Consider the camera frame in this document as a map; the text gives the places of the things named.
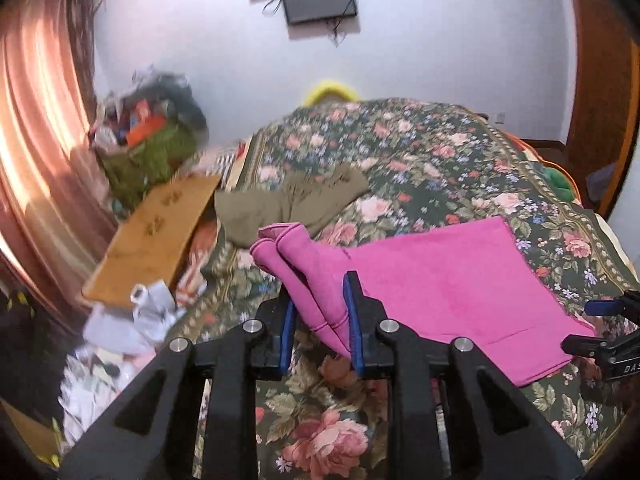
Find pink curtain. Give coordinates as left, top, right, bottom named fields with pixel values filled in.
left=0, top=0, right=118, bottom=311

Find black monitor cable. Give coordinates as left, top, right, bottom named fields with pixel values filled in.
left=327, top=17, right=348, bottom=47

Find pink pants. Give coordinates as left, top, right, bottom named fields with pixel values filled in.
left=249, top=216, right=598, bottom=388

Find pile of white papers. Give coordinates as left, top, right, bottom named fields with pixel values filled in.
left=59, top=280, right=188, bottom=443

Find green bag of clothes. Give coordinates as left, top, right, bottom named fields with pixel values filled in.
left=90, top=67, right=210, bottom=211

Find green cloth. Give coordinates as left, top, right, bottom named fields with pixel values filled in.
left=542, top=162, right=576, bottom=201

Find wooden lap board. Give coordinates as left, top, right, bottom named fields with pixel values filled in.
left=81, top=174, right=223, bottom=310

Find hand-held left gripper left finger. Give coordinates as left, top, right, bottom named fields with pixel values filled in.
left=60, top=287, right=298, bottom=480

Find grey plastic bag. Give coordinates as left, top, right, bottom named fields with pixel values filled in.
left=586, top=162, right=619, bottom=207

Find floral bed blanket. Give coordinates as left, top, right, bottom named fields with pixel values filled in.
left=192, top=97, right=640, bottom=480

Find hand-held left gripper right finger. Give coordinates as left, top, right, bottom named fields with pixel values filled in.
left=342, top=270, right=586, bottom=480

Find olive green garment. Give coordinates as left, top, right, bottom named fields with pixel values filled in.
left=214, top=162, right=370, bottom=248

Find striped cloth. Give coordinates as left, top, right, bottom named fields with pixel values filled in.
left=197, top=144, right=251, bottom=196

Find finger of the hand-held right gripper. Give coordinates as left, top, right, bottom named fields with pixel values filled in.
left=561, top=329, right=640, bottom=361
left=584, top=290, right=640, bottom=319

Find yellow curved cushion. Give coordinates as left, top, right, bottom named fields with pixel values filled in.
left=301, top=78, right=362, bottom=107

